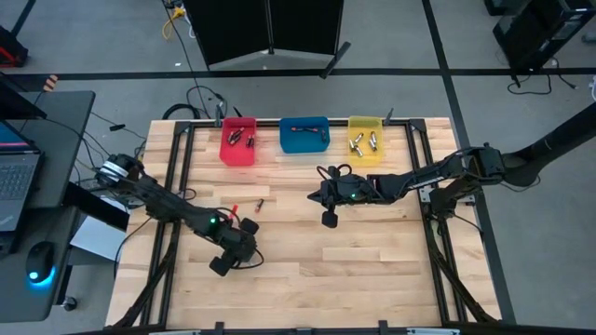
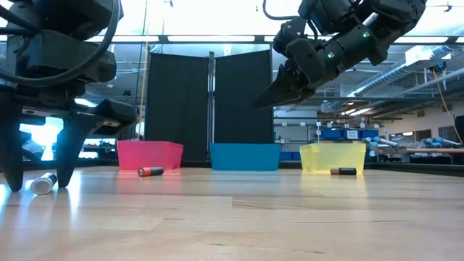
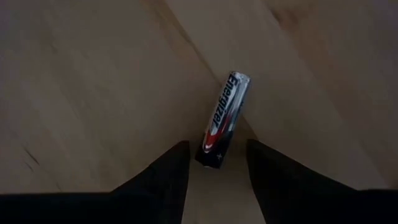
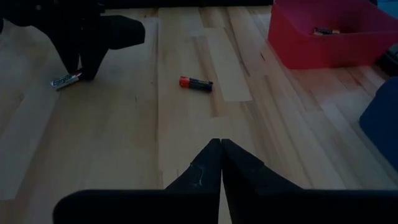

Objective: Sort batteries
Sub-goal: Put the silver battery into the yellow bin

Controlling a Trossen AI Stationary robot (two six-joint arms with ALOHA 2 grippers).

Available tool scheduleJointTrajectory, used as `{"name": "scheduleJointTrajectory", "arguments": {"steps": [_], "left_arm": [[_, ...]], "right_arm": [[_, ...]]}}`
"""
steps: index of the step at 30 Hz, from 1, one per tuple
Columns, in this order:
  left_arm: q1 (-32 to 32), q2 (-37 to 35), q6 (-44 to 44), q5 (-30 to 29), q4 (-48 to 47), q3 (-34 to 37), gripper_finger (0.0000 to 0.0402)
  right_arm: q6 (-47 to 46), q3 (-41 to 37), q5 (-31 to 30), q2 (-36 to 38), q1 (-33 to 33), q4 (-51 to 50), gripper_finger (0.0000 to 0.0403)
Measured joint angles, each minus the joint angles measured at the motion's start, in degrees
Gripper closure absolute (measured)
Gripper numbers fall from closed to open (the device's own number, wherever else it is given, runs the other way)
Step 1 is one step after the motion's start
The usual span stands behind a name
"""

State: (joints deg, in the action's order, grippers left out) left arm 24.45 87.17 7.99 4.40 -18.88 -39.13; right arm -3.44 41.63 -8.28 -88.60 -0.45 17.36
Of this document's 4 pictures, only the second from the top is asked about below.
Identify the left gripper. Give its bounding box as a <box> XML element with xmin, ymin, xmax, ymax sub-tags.
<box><xmin>0</xmin><ymin>28</ymin><xmax>137</xmax><ymax>193</ymax></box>

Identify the yellow plastic bin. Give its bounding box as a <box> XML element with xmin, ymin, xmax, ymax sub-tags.
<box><xmin>299</xmin><ymin>142</ymin><xmax>367</xmax><ymax>173</ymax></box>

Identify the black folding screen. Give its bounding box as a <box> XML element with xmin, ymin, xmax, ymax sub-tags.
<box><xmin>144</xmin><ymin>49</ymin><xmax>275</xmax><ymax>162</ymax></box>

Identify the black aluminium table frame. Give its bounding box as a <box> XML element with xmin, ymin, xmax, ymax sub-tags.
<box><xmin>0</xmin><ymin>159</ymin><xmax>464</xmax><ymax>178</ymax></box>

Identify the wooden workbench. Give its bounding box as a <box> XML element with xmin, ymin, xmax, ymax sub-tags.
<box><xmin>376</xmin><ymin>146</ymin><xmax>464</xmax><ymax>155</ymax></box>

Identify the blue plastic bin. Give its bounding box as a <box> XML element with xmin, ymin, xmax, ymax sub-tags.
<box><xmin>210</xmin><ymin>143</ymin><xmax>281</xmax><ymax>172</ymax></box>

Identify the black battery copper end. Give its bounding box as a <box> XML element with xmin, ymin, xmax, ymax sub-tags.
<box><xmin>329</xmin><ymin>167</ymin><xmax>357</xmax><ymax>176</ymax></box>

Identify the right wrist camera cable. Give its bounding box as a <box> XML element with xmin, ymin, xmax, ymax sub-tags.
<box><xmin>262</xmin><ymin>0</ymin><xmax>320</xmax><ymax>41</ymax></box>

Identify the red plastic bin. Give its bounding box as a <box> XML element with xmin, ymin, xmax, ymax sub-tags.
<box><xmin>116</xmin><ymin>140</ymin><xmax>184</xmax><ymax>171</ymax></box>

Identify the silver battery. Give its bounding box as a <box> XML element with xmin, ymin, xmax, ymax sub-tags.
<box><xmin>30</xmin><ymin>172</ymin><xmax>58</xmax><ymax>196</ymax></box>

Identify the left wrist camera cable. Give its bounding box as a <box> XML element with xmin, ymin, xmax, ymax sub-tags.
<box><xmin>0</xmin><ymin>0</ymin><xmax>123</xmax><ymax>88</ymax></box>

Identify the yellow cable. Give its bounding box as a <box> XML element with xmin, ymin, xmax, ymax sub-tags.
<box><xmin>431</xmin><ymin>67</ymin><xmax>464</xmax><ymax>146</ymax></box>
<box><xmin>138</xmin><ymin>21</ymin><xmax>150</xmax><ymax>141</ymax></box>

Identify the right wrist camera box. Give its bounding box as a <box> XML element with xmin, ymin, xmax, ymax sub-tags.
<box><xmin>273</xmin><ymin>16</ymin><xmax>316</xmax><ymax>55</ymax></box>

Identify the black battery red end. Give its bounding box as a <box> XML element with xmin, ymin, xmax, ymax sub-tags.
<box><xmin>137</xmin><ymin>166</ymin><xmax>165</xmax><ymax>178</ymax></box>

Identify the black chair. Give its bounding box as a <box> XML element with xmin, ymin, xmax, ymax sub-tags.
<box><xmin>454</xmin><ymin>115</ymin><xmax>464</xmax><ymax>144</ymax></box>

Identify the blue black hanging reel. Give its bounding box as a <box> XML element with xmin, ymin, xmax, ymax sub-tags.
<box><xmin>429</xmin><ymin>60</ymin><xmax>449</xmax><ymax>73</ymax></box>

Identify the silver ceiling duct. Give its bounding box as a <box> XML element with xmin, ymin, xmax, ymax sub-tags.
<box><xmin>320</xmin><ymin>43</ymin><xmax>464</xmax><ymax>113</ymax></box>

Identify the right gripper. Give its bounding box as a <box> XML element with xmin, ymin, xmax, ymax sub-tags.
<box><xmin>252</xmin><ymin>24</ymin><xmax>378</xmax><ymax>109</ymax></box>

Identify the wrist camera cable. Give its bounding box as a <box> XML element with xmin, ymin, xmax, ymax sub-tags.
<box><xmin>0</xmin><ymin>0</ymin><xmax>123</xmax><ymax>88</ymax></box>
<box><xmin>262</xmin><ymin>0</ymin><xmax>320</xmax><ymax>41</ymax></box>

